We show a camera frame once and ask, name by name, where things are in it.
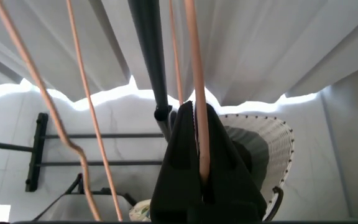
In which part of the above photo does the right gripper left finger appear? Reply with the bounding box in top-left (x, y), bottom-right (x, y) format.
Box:
top-left (150, 100), bottom-right (204, 222)

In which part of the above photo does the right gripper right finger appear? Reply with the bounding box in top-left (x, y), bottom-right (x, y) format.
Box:
top-left (202, 102), bottom-right (268, 222)

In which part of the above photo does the cream printed garment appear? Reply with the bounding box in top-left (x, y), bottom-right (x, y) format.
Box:
top-left (129, 198), bottom-right (152, 222)

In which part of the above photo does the pink clothes hanger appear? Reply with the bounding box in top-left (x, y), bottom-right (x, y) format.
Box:
top-left (0, 0), bottom-right (124, 222)
top-left (168, 0), bottom-right (211, 185)

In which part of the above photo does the white curtain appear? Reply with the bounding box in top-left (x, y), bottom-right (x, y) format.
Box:
top-left (0, 0), bottom-right (358, 108)

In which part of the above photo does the black clothes rack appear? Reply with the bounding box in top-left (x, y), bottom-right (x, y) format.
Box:
top-left (0, 0), bottom-right (174, 193)

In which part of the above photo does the white laundry basket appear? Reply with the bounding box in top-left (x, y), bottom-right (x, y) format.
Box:
top-left (218, 113), bottom-right (295, 222)

